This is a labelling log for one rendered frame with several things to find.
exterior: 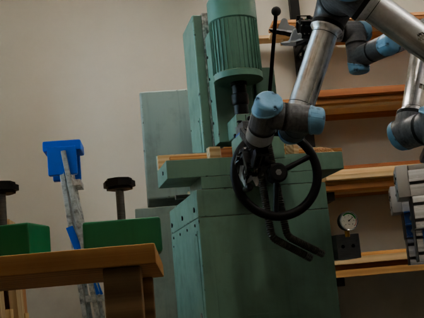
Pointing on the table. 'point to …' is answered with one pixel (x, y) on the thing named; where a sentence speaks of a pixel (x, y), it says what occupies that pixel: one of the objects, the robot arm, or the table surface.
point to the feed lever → (273, 44)
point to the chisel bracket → (235, 124)
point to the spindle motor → (234, 41)
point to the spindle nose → (240, 97)
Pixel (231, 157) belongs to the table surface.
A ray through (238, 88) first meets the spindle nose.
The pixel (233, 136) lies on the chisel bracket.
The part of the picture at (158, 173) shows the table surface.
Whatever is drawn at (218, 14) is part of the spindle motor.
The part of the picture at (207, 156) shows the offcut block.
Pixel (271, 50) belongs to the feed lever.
